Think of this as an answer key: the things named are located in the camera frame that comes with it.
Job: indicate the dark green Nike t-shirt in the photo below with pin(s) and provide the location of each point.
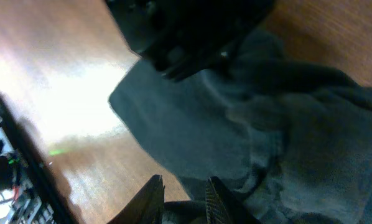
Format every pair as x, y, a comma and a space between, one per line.
291, 140

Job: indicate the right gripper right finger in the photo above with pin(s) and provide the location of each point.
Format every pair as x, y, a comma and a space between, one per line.
222, 207

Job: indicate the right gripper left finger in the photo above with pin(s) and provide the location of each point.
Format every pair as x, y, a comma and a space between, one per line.
146, 207

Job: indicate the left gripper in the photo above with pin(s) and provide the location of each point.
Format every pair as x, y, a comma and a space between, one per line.
180, 37

